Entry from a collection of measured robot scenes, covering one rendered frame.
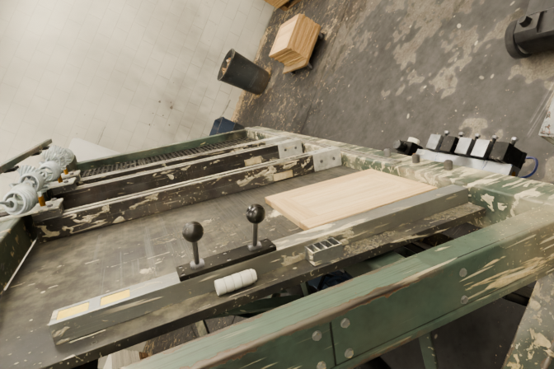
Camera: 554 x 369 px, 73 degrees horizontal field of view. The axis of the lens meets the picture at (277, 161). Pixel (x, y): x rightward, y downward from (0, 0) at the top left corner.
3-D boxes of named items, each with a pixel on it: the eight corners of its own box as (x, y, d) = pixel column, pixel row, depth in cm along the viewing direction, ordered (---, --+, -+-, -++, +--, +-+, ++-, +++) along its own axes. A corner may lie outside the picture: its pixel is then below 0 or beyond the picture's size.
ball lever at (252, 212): (266, 254, 78) (269, 211, 69) (249, 260, 76) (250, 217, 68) (259, 240, 80) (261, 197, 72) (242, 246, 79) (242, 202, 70)
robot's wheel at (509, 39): (532, 32, 200) (510, 12, 192) (542, 29, 196) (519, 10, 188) (522, 66, 198) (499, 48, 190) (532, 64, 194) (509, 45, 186)
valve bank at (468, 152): (568, 157, 109) (520, 125, 99) (549, 203, 109) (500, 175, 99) (436, 140, 154) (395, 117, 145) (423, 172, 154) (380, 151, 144)
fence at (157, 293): (468, 203, 96) (468, 188, 95) (54, 346, 64) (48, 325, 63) (453, 198, 100) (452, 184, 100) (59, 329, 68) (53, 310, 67)
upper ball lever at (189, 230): (209, 273, 74) (205, 229, 65) (190, 279, 72) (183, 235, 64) (204, 258, 76) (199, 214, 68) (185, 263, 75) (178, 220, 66)
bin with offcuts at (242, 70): (275, 65, 550) (236, 44, 524) (263, 97, 545) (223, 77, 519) (262, 71, 597) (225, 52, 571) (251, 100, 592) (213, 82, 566)
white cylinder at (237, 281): (219, 299, 70) (259, 285, 73) (216, 285, 69) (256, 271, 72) (215, 291, 73) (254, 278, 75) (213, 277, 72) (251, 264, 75)
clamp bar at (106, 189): (304, 153, 181) (298, 104, 176) (25, 220, 141) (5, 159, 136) (296, 151, 190) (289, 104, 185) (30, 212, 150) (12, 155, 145)
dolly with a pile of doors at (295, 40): (329, 29, 431) (300, 11, 414) (314, 70, 425) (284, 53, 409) (303, 41, 486) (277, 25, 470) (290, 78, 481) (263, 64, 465)
